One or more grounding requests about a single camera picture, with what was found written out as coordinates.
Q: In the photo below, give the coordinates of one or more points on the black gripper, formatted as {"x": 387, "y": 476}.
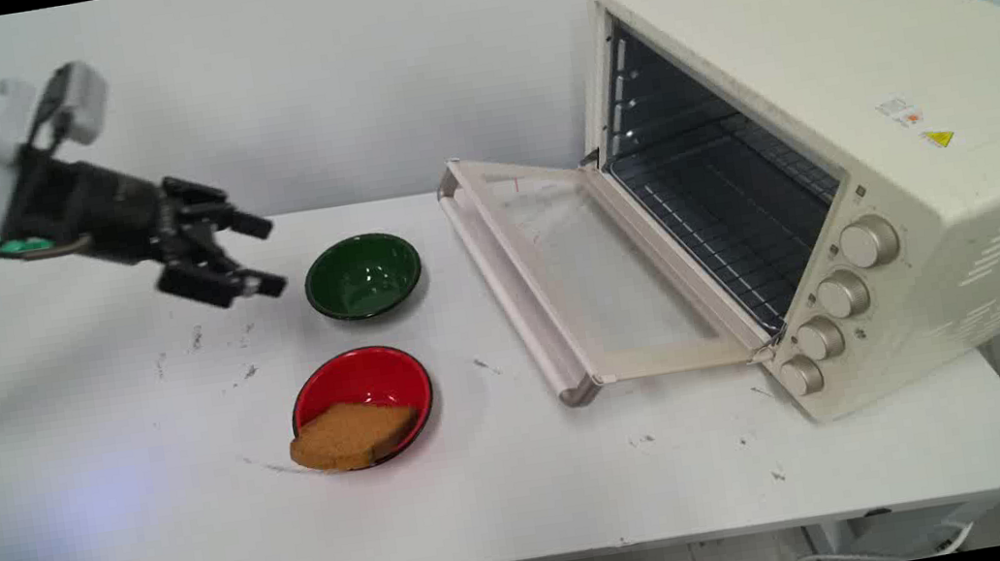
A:
{"x": 94, "y": 210}

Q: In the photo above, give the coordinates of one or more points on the green bowl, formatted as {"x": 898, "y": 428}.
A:
{"x": 362, "y": 276}

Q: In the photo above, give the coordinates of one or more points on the red bowl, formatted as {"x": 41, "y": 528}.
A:
{"x": 368, "y": 382}

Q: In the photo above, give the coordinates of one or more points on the brown bread slice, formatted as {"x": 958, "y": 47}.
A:
{"x": 348, "y": 436}

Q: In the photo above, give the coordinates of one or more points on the large metallic oven knob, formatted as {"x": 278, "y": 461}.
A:
{"x": 870, "y": 241}

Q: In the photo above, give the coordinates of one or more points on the white label sticker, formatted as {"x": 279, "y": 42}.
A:
{"x": 899, "y": 111}

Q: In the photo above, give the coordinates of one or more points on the cream toaster oven body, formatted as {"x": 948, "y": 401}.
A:
{"x": 901, "y": 68}

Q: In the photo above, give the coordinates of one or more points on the yellow warning triangle sticker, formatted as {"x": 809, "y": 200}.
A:
{"x": 938, "y": 138}

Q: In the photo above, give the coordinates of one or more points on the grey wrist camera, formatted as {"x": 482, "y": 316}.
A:
{"x": 81, "y": 100}

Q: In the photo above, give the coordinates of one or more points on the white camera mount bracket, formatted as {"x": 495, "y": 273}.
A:
{"x": 6, "y": 120}

